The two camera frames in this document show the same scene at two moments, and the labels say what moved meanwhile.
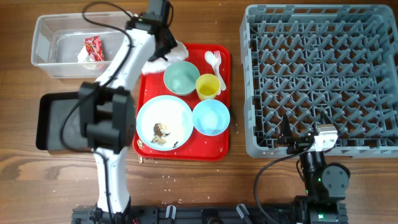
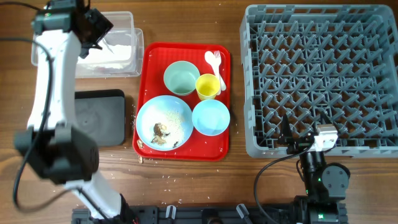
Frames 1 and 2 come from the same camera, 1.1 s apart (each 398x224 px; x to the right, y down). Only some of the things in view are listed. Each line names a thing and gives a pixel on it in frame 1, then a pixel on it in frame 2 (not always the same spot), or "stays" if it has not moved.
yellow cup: (207, 86) stays
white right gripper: (285, 138) stays
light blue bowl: (211, 117) stays
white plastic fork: (217, 60) stays
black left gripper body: (170, 43) → (100, 25)
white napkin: (179, 53) → (112, 56)
